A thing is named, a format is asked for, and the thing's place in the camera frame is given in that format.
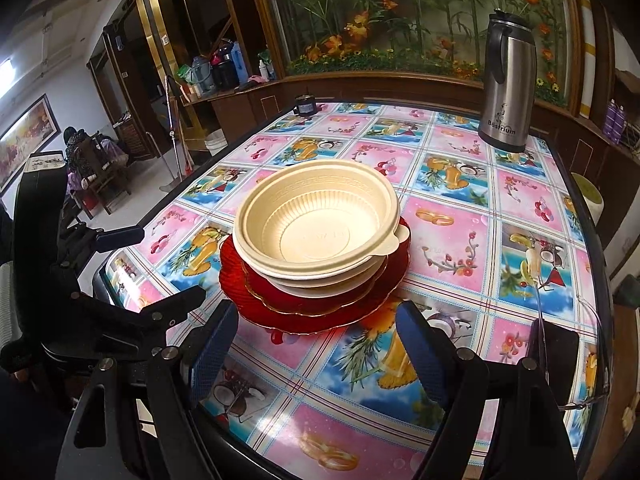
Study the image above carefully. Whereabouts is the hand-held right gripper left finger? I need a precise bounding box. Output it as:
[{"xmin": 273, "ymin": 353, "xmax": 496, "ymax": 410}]
[{"xmin": 57, "ymin": 301, "xmax": 240, "ymax": 480}]

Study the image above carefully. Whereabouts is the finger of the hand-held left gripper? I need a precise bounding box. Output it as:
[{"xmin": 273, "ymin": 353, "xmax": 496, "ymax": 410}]
[
  {"xmin": 74, "ymin": 287, "xmax": 209, "ymax": 350},
  {"xmin": 59, "ymin": 227, "xmax": 146, "ymax": 275}
]

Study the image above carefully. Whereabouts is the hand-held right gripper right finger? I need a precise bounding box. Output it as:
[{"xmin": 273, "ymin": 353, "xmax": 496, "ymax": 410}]
[{"xmin": 395, "ymin": 301, "xmax": 568, "ymax": 480}]

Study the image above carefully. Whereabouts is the large red scalloped plate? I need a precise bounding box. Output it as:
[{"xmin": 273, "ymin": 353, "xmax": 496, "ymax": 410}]
[{"xmin": 218, "ymin": 215, "xmax": 413, "ymax": 336}]

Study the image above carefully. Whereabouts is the red gold-rimmed scalloped plate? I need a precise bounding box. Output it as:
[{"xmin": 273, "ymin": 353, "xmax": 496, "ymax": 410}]
[{"xmin": 242, "ymin": 255, "xmax": 398, "ymax": 317}]

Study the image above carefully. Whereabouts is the beige plastic bowl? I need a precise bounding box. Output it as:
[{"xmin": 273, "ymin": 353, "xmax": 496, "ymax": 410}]
[
  {"xmin": 233, "ymin": 230, "xmax": 401, "ymax": 273},
  {"xmin": 233, "ymin": 160, "xmax": 412, "ymax": 266}
]

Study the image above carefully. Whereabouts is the white paper plate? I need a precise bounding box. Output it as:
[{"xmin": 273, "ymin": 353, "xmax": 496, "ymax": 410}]
[{"xmin": 265, "ymin": 265, "xmax": 388, "ymax": 293}]

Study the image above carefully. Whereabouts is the wooden chair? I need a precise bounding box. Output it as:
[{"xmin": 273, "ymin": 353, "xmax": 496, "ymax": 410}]
[{"xmin": 75, "ymin": 132, "xmax": 133, "ymax": 211}]

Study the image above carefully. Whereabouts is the mop with metal pole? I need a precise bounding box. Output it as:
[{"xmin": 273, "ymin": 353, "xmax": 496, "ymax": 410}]
[{"xmin": 160, "ymin": 75, "xmax": 194, "ymax": 189}]

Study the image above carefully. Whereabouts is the black glossy object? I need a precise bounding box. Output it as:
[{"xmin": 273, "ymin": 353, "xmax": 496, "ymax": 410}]
[{"xmin": 530, "ymin": 317, "xmax": 581, "ymax": 378}]

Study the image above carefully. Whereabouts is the white bucket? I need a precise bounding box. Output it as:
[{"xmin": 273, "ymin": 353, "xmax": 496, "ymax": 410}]
[{"xmin": 205, "ymin": 130, "xmax": 229, "ymax": 156}]

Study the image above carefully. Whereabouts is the printed fruit flower tablecloth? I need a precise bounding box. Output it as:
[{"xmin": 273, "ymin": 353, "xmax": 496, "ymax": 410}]
[{"xmin": 97, "ymin": 101, "xmax": 616, "ymax": 466}]

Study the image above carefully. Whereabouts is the green bag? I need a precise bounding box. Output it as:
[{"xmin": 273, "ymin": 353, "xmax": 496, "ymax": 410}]
[{"xmin": 177, "ymin": 65, "xmax": 201, "ymax": 96}]

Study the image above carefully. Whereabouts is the grey-blue pot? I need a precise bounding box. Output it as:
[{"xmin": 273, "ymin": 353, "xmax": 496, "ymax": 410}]
[{"xmin": 192, "ymin": 55, "xmax": 211, "ymax": 96}]

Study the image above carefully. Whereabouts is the black kettle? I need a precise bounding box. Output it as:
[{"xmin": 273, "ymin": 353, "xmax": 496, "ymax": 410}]
[{"xmin": 210, "ymin": 52, "xmax": 236, "ymax": 89}]

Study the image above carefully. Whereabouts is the blue bottle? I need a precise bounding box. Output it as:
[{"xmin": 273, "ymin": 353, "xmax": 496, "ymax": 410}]
[{"xmin": 230, "ymin": 42, "xmax": 246, "ymax": 81}]

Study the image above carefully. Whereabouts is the wooden cabinet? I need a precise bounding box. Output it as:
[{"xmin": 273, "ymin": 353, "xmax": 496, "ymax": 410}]
[{"xmin": 85, "ymin": 0, "xmax": 281, "ymax": 161}]

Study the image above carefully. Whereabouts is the small black box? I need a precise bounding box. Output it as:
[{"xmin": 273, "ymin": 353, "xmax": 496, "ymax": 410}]
[{"xmin": 292, "ymin": 94, "xmax": 319, "ymax": 117}]

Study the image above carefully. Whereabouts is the pale green cup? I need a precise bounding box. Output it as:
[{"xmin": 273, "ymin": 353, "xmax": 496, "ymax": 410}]
[{"xmin": 570, "ymin": 172, "xmax": 607, "ymax": 226}]

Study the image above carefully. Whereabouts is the stainless steel thermos jug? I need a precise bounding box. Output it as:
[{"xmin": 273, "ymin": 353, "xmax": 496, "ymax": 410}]
[{"xmin": 477, "ymin": 8, "xmax": 539, "ymax": 154}]

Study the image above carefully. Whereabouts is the framed wall painting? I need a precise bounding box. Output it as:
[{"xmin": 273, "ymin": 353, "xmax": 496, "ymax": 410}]
[{"xmin": 0, "ymin": 94, "xmax": 54, "ymax": 196}]

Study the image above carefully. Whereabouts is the thin wire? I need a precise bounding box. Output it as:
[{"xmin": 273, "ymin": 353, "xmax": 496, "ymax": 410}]
[{"xmin": 530, "ymin": 280, "xmax": 601, "ymax": 411}]

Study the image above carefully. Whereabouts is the flower and bamboo wall panel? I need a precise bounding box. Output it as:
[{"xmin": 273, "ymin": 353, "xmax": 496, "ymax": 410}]
[{"xmin": 257, "ymin": 0, "xmax": 576, "ymax": 106}]

